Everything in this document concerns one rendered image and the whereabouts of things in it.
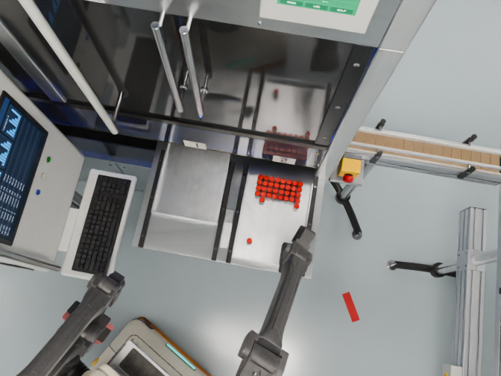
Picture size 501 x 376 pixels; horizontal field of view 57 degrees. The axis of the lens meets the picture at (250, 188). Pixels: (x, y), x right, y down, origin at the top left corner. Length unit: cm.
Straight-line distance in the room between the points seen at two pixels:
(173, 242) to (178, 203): 15
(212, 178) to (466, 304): 126
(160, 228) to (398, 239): 151
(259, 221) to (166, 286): 103
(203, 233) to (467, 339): 125
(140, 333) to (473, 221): 168
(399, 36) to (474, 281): 154
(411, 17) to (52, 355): 105
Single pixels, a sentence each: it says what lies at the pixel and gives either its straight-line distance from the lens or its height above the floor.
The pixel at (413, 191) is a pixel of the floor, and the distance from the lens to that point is 294.
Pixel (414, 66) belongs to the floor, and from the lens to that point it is 329.
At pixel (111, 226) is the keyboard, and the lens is 194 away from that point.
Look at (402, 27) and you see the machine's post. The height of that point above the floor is 188.
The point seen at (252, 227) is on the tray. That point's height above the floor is 88.
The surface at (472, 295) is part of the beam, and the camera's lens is 235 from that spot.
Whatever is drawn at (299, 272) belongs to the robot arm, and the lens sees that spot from 134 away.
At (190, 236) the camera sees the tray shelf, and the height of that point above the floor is 88.
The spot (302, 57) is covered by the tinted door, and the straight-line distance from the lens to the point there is 113.
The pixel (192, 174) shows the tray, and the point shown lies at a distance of 188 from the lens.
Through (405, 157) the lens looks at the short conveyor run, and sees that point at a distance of 194.
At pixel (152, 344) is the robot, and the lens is 242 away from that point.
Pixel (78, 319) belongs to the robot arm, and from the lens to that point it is 127.
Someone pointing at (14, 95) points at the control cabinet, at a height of 142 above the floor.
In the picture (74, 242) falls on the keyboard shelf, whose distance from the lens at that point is 200.
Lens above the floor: 266
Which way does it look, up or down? 74 degrees down
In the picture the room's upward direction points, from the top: 3 degrees clockwise
